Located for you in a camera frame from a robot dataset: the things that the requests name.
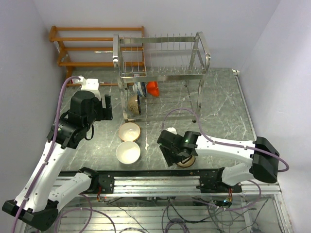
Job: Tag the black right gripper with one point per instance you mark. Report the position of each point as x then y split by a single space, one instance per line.
165 146

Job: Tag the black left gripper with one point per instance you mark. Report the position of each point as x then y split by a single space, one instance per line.
107 108

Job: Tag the beige interior dark bowl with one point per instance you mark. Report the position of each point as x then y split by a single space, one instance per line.
187 162

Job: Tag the black bowl beige flower exterior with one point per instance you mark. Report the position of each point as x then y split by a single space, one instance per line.
134 105

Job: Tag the blue floral bowl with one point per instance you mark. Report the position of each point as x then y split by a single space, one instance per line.
139 89

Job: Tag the orange plastic bowl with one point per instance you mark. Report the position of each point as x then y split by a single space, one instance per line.
152 89

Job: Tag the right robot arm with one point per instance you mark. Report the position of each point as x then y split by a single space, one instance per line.
257 159

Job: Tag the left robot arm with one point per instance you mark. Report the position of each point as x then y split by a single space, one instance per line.
37 204

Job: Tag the steel dish rack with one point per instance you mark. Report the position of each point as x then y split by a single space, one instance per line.
178 63

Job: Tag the wooden shelf rack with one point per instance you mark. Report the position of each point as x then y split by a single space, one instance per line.
88 47

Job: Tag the white bowl orange rim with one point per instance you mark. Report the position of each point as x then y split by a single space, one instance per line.
129 132

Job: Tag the plain white bowl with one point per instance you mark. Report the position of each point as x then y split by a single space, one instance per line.
128 152

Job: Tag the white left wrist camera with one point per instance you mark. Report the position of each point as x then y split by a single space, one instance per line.
91 85

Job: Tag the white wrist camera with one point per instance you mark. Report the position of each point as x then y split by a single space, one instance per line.
172 130
91 85

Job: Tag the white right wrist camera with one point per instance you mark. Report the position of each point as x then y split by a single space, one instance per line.
172 130

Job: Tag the aluminium rail beam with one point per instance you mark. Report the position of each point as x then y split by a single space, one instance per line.
180 186

